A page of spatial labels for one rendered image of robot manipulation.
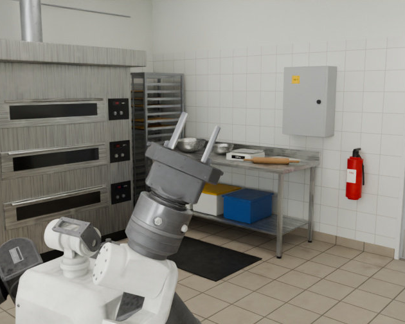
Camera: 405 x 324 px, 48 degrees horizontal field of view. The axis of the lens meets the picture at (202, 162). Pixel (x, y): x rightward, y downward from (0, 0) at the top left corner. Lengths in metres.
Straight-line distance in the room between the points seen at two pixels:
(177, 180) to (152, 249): 0.11
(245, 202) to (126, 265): 4.14
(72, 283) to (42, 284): 0.07
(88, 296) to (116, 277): 0.27
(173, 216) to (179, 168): 0.07
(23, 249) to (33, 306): 0.20
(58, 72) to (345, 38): 2.77
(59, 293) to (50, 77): 3.51
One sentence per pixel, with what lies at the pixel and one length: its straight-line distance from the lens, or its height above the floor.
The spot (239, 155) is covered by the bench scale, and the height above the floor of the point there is 0.93.
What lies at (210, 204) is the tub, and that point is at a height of 0.35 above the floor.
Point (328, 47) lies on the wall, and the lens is 4.94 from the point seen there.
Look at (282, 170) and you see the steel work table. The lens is 4.32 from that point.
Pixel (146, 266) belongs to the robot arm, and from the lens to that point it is 0.71.
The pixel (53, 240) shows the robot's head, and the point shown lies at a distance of 1.04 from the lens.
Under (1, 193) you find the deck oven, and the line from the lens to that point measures 4.26.
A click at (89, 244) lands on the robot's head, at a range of 0.98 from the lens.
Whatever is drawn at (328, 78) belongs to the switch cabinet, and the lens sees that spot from 4.71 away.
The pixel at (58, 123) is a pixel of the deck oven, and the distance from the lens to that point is 4.41.
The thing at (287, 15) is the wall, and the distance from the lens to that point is 5.22.
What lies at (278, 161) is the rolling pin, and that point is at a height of 0.92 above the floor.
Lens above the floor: 1.63
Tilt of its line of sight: 9 degrees down
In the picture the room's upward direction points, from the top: straight up
